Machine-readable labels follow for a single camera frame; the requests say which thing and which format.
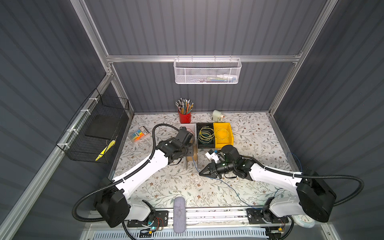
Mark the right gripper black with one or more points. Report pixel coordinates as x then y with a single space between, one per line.
212 171

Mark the grey perforated cable spool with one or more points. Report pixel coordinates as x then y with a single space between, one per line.
192 155

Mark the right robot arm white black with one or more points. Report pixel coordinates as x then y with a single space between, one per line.
311 195

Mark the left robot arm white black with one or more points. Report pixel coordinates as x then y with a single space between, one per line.
113 197

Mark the white plastic bin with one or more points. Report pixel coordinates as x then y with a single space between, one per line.
190 127

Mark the black plastic bin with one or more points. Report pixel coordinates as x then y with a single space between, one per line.
205 136

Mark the red pencil cup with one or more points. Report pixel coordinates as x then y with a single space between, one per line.
185 118

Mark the yellow plastic bin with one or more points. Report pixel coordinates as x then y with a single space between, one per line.
223 135

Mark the bundle of pencils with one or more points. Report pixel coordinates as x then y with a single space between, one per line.
184 106

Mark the grey fuzzy oblong brush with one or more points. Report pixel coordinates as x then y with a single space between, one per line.
180 220

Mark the pale green pencil sharpener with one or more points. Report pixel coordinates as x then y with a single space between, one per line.
218 116

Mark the yellow black striped tool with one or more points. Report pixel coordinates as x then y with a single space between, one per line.
105 150

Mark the black pad in basket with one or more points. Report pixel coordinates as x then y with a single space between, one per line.
102 127

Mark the white round clock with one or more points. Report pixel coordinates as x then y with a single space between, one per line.
304 221

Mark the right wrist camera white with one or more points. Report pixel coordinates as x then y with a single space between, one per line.
213 155

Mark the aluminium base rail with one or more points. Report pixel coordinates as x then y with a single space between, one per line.
217 217

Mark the white wire mesh basket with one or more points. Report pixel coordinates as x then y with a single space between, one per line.
207 71

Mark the black wire wall basket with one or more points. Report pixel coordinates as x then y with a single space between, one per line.
79 147

